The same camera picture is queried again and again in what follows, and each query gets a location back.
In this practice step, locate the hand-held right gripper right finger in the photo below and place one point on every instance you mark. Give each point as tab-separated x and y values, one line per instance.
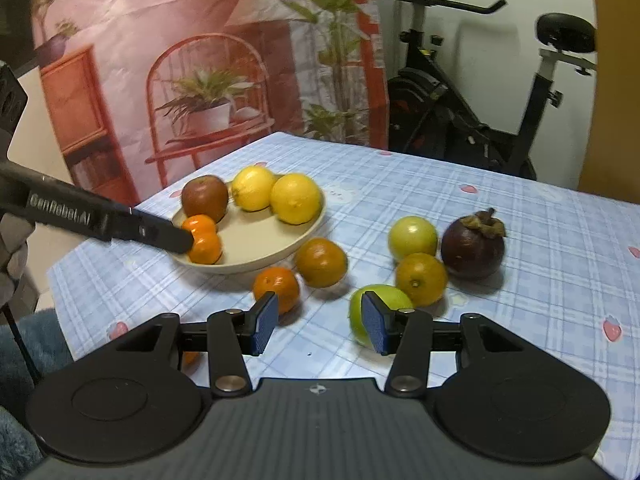
375	322

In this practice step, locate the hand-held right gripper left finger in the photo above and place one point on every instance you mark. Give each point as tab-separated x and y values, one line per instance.
264	325

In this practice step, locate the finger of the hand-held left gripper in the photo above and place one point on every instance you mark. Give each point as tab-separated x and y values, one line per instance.
155	232

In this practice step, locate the green jujube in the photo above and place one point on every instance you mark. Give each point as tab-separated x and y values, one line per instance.
395	302

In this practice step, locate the bright orange mandarin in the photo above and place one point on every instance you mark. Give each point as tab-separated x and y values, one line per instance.
201	224
207	251
190	358
276	287

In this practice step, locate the dark greenish mandarin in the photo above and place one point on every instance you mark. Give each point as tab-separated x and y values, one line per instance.
421	280
320	262

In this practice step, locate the beige round plate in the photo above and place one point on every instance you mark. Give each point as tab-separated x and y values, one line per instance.
255	240

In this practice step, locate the yellow-green jujube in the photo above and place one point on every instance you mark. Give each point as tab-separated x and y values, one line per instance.
413	236

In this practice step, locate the yellow lemon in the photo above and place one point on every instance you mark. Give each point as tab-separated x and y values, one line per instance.
253	188
296	198

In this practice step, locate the dark purple mangosteen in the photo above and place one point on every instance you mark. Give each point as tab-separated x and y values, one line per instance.
472	250

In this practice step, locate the person's left hand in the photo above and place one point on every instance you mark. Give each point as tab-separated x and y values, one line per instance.
17	245

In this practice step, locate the red apple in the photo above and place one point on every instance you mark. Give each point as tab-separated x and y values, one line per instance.
205	197

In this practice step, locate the blue fluffy blanket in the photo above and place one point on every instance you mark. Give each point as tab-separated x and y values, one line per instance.
30	345

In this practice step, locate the blue checked tablecloth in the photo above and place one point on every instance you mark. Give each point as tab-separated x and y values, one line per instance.
525	240

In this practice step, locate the pink printed backdrop cloth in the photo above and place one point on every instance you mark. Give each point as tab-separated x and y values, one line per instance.
150	35

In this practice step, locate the black exercise bike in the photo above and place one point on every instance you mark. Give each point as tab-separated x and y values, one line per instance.
450	110

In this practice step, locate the wooden door panel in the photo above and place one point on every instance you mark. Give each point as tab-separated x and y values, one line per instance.
615	85

